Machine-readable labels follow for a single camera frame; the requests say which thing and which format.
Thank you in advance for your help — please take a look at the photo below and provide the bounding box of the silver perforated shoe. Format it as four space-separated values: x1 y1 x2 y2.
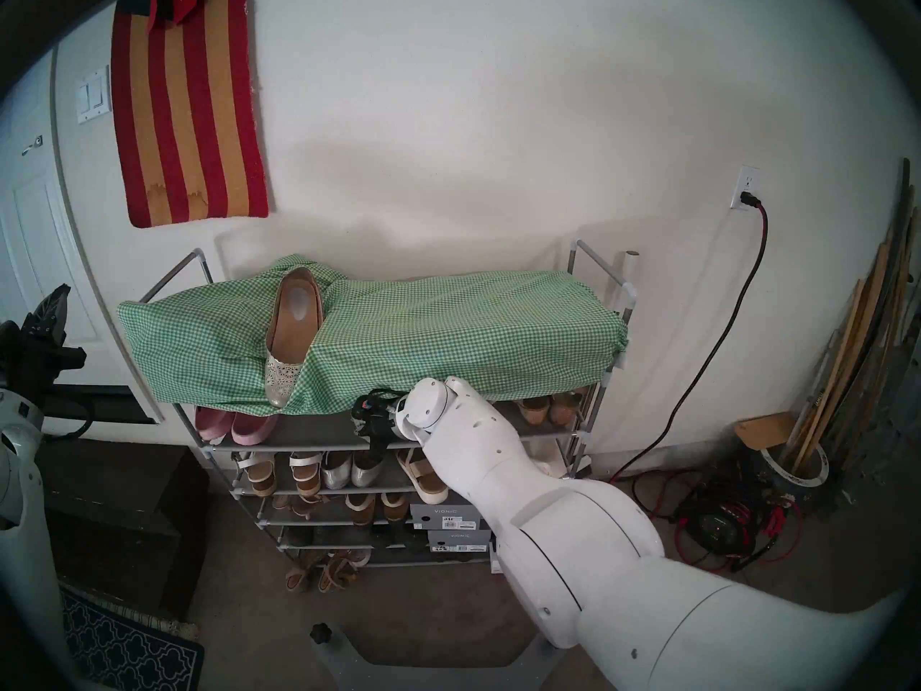
263 266 325 410

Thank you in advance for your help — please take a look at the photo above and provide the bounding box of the green gingham cloth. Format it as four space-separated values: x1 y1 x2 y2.
117 254 630 417

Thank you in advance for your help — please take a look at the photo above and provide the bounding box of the black red cord reel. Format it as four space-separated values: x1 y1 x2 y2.
680 468 765 569

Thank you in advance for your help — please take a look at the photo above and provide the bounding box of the shiny silver flat shoe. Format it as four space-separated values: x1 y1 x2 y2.
352 448 386 487
321 450 354 491

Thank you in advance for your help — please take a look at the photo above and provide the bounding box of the white panel door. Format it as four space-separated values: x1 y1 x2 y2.
0 49 163 425

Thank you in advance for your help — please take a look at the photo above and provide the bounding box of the light wooden trim strip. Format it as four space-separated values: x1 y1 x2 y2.
781 278 864 471

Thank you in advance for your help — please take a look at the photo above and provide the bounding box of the grey metal shoe rack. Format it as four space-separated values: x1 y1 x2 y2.
137 240 641 569

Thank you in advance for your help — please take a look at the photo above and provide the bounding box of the white platform strap sandal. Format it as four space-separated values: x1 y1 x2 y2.
396 446 450 505

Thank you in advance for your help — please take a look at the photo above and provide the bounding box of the brown cardboard piece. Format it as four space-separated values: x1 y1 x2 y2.
734 411 797 453

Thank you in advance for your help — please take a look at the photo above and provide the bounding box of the grey robot base frame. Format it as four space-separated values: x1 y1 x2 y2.
311 623 562 691

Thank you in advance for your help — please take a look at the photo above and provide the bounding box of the red and black power cord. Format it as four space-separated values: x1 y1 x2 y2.
608 191 807 577

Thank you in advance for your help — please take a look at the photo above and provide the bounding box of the white wall outlet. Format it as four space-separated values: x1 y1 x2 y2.
729 164 761 212

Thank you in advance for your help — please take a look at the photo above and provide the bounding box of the tan fringed sandal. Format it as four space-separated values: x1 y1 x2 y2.
318 553 360 594
285 550 326 594

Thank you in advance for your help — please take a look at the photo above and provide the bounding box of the black door threshold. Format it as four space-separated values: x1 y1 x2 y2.
43 384 160 426

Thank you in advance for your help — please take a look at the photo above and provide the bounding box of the white rimmed bucket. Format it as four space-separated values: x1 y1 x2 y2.
735 438 832 519

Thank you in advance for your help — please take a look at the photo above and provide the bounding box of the white double light switch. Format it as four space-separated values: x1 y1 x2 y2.
75 66 113 126

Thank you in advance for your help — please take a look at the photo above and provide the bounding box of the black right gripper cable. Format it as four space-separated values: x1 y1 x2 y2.
351 387 412 410

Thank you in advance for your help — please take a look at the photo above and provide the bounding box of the white cloth bag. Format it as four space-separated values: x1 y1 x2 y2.
529 438 576 482

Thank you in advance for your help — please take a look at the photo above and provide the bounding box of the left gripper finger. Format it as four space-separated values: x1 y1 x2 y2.
22 286 68 338
39 287 72 346

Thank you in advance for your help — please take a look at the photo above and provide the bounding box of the tall dark wooden board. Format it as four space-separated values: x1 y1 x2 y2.
874 157 913 352

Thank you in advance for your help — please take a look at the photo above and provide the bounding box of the grey Vionic shoebox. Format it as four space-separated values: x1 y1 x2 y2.
408 502 484 531
427 529 493 554

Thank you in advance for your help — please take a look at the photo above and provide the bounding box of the tan wooden board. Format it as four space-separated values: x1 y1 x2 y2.
820 240 893 446

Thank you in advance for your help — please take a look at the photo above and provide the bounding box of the dark brown wooden cabinet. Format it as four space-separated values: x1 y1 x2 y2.
36 438 211 618

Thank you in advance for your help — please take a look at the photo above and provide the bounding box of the red tan striped flag hanging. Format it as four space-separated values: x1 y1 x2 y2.
110 0 270 230

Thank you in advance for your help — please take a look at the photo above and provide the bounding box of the black left gripper cable loop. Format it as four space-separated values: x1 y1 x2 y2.
36 391 96 442

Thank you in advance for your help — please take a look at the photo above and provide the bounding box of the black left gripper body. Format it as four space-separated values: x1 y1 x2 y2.
0 319 87 404

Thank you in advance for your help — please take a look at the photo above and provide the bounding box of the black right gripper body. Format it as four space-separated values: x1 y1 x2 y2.
352 392 399 457

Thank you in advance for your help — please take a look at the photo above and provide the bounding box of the white strap cork sandal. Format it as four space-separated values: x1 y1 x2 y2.
289 452 324 497
232 452 278 497

